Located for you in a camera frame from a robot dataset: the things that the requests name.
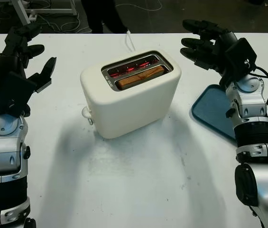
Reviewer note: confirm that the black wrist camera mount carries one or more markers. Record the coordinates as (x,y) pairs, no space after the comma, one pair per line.
(17,88)
(241,54)

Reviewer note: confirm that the white metal frame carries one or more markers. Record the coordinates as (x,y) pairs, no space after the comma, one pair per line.
(24,12)

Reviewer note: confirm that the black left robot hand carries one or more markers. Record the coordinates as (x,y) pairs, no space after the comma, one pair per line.
(8,59)

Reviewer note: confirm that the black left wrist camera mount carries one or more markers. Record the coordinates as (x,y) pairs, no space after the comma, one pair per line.
(17,88)

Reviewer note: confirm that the cream white toaster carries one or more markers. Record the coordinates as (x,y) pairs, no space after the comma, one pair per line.
(129,111)

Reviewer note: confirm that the blue plastic tray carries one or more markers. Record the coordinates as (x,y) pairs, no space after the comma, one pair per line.
(209,107)

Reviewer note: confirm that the slice of toast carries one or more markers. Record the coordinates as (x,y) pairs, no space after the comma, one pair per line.
(138,79)

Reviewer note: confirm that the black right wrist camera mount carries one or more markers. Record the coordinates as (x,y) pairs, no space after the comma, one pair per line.
(241,54)

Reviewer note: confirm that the person in black trousers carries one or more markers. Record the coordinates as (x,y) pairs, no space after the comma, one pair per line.
(98,16)

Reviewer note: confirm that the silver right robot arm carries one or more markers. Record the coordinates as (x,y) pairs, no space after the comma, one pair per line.
(250,99)

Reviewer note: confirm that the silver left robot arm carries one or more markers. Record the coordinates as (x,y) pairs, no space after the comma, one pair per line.
(3,147)

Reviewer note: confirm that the white toaster lever knob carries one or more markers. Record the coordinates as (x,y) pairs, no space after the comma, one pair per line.
(86,112)

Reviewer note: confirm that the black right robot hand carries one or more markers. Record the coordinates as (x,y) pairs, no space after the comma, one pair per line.
(209,50)

